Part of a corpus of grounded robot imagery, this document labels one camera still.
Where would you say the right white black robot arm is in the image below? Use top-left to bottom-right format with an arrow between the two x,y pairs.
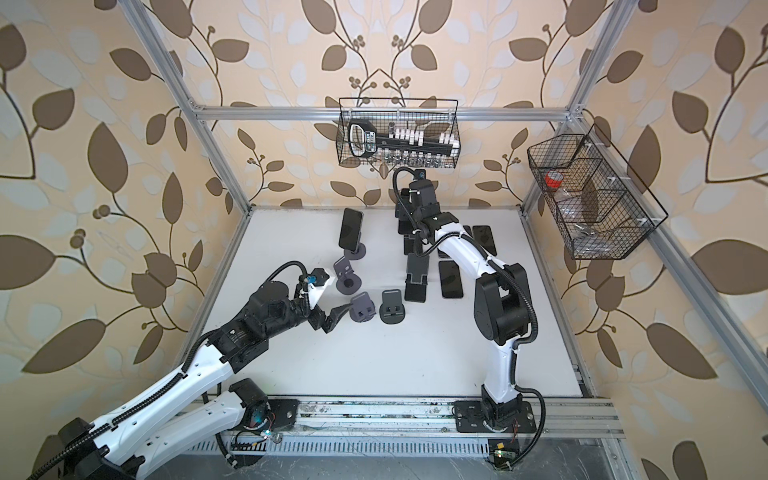
391,166 -> 539,431

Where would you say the front aluminium rail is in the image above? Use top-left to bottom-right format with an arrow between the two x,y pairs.
185,396 -> 625,458

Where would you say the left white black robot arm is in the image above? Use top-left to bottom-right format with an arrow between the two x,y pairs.
30,261 -> 353,479

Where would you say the middle right black stand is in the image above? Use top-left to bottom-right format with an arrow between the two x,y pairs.
404,253 -> 429,303

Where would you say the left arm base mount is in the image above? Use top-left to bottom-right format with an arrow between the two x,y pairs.
234,397 -> 300,433

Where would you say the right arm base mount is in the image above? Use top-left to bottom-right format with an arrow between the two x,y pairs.
451,397 -> 537,434

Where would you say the purple round stand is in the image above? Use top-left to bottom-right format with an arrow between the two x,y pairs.
333,256 -> 362,296

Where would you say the front right black stand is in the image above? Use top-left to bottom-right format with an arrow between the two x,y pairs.
379,289 -> 406,325

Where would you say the back left round stand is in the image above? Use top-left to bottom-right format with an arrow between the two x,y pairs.
344,242 -> 367,261

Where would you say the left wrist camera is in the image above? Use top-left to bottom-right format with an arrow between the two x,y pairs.
301,268 -> 333,310

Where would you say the front left purple stand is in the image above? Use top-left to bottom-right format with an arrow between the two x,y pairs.
349,292 -> 377,323

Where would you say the wire basket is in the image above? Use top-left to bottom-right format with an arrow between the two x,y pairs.
335,96 -> 462,169
527,125 -> 668,260

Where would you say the back right black stand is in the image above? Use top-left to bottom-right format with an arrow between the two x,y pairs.
403,235 -> 423,255

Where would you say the black stand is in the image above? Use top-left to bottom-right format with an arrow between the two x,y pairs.
403,235 -> 423,255
379,289 -> 406,325
404,253 -> 429,303

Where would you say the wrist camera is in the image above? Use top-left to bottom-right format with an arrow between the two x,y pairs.
408,178 -> 440,215
301,268 -> 333,310

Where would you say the red capped clear item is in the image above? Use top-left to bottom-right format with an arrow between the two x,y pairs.
544,170 -> 565,193

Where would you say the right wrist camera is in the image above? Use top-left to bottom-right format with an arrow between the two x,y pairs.
408,178 -> 440,215

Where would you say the back wire basket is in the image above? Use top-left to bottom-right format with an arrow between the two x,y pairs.
335,96 -> 462,169

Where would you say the right wire basket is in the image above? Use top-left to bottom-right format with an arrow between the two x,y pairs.
527,125 -> 668,260

